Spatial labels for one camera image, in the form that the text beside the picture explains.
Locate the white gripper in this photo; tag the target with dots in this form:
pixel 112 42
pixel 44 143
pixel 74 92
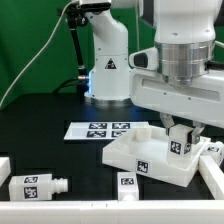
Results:
pixel 202 102

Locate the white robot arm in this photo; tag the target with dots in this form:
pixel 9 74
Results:
pixel 177 76

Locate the white square tabletop part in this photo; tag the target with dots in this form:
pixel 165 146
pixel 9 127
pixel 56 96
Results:
pixel 144 150

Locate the white right fence wall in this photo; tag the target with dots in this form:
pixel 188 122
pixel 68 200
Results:
pixel 213 176

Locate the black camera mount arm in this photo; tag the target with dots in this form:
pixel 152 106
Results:
pixel 77 18

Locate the white left fence block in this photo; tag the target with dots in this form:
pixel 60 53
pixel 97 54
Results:
pixel 5 169

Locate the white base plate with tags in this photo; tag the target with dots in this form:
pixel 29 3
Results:
pixel 99 130

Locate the black camera on mount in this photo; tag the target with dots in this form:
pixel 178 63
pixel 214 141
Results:
pixel 91 5

